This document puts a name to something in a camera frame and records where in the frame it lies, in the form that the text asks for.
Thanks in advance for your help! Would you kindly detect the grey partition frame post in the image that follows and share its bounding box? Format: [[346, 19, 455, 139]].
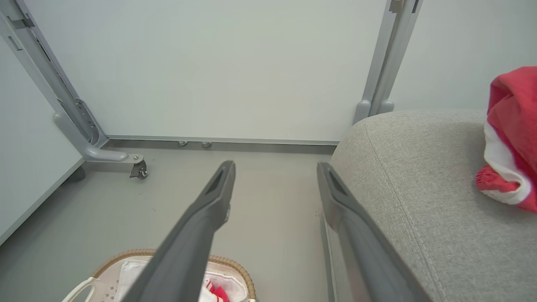
[[353, 0, 423, 125]]

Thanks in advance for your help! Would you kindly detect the red and white garment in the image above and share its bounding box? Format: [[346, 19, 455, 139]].
[[475, 66, 537, 213]]

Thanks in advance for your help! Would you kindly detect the white partition panel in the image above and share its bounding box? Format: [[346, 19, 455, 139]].
[[23, 0, 388, 146], [390, 0, 537, 113], [0, 36, 84, 246]]

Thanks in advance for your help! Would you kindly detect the red and white clothing item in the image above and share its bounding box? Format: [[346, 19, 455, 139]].
[[204, 279, 230, 302]]

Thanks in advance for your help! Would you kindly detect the woven laundry basket with liner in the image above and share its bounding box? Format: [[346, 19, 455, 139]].
[[62, 249, 257, 302]]

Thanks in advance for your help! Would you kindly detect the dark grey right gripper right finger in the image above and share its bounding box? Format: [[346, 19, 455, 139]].
[[316, 161, 433, 302]]

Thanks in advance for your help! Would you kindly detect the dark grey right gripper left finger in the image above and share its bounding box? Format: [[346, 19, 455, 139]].
[[121, 160, 236, 302]]

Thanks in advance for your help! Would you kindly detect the grey partition frame with caster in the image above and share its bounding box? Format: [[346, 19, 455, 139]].
[[0, 0, 148, 180]]

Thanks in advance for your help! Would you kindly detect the light grey fabric sofa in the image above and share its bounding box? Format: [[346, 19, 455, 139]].
[[321, 109, 537, 302]]

